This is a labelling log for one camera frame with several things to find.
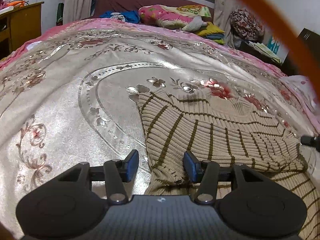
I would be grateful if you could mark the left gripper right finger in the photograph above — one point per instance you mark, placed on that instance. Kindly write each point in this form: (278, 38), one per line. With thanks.
(246, 200)

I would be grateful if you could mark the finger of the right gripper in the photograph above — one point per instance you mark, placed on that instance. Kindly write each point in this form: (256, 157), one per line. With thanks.
(311, 141)

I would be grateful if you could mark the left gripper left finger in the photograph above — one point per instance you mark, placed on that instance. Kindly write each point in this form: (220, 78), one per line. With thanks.
(77, 200)

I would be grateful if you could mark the beige striped knit sweater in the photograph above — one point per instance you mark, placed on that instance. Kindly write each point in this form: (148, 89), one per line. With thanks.
(226, 131)

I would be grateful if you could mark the polka dot pink pillow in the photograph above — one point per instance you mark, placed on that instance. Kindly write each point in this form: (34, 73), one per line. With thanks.
(302, 86)

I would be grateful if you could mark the stack of papers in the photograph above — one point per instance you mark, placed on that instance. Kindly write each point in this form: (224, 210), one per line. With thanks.
(261, 48)

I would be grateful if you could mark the floral satin bedspread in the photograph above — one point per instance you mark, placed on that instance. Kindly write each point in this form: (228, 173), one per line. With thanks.
(71, 96)

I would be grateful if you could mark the dark floral bundle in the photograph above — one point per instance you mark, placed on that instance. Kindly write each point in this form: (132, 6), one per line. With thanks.
(246, 25)

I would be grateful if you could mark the yellow folded blanket stack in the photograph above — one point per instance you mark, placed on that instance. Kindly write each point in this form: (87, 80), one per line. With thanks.
(211, 32)

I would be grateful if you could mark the beige right curtain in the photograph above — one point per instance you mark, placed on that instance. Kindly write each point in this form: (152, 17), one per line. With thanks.
(221, 18)

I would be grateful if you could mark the beige curtain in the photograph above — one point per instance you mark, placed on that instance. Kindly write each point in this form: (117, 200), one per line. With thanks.
(221, 18)
(75, 10)

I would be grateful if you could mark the wooden bedside desk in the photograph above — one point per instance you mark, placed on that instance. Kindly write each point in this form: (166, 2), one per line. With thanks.
(19, 26)

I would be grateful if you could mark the blue crumpled cloth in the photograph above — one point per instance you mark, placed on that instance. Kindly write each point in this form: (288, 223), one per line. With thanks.
(124, 16)

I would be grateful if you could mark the beige left curtain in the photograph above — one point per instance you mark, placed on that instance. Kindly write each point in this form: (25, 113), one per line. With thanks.
(75, 10)

